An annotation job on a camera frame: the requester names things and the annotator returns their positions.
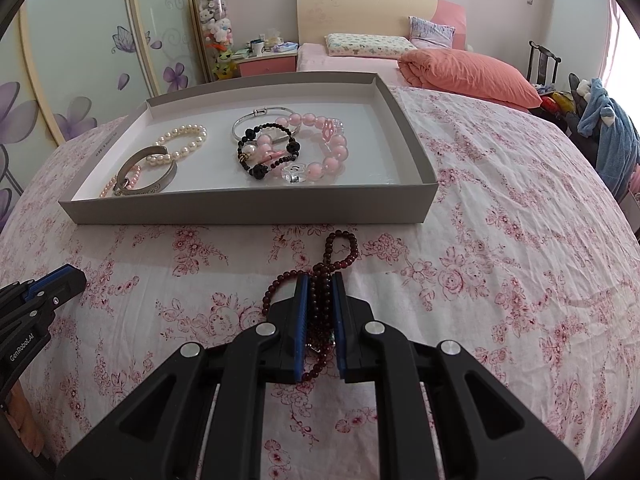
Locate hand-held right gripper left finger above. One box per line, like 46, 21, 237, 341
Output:
55, 274, 308, 480

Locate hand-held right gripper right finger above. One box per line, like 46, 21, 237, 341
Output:
331, 271, 586, 480

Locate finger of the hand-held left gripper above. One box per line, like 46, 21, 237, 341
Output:
0, 265, 87, 323

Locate dark red bead necklace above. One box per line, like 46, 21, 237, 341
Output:
260, 230, 361, 383

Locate pink pearl bracelet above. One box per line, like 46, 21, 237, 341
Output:
99, 165, 142, 200

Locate grey cardboard box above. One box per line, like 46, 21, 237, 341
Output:
58, 71, 441, 226

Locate wide silver cuff bracelet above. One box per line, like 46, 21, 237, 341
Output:
112, 145, 179, 196

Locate pink hair tie clear flower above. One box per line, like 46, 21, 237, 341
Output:
262, 146, 307, 187

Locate large pink bead paw bracelet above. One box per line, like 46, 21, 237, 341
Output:
260, 112, 350, 183

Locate black bead bracelet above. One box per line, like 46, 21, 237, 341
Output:
236, 122, 302, 182

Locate person's left hand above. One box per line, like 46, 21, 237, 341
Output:
0, 387, 47, 461

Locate floral pink bedsheet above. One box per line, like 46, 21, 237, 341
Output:
0, 85, 640, 480

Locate thin silver bangle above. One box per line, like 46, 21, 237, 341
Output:
231, 106, 297, 143

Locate flower print wardrobe doors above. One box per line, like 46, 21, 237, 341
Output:
0, 0, 211, 221

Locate pink and white nightstand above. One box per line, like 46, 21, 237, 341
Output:
234, 44, 301, 80

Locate plain pink mattress sheet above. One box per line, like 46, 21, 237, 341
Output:
296, 42, 406, 86

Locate salmon duvet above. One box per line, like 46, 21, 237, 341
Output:
397, 49, 543, 109

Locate cartoon print pillow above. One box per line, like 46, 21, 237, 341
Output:
325, 33, 418, 57

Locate clear cylinder of plush toys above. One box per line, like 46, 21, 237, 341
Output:
195, 0, 237, 81

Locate purple print pillow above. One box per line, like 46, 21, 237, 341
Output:
408, 16, 457, 50

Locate colourful clutter pile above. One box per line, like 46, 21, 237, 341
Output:
537, 85, 576, 116

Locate cream and pink headboard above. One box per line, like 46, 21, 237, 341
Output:
296, 0, 468, 58

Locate dark wooden chair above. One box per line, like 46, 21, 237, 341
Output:
527, 41, 562, 86

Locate blue fleece garment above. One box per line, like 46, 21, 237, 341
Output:
577, 77, 640, 201

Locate black office chair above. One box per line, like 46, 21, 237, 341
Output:
567, 72, 601, 141

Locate pink curtain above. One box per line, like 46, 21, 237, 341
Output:
605, 0, 640, 196

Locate white pearl bracelet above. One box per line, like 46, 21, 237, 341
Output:
145, 124, 208, 165

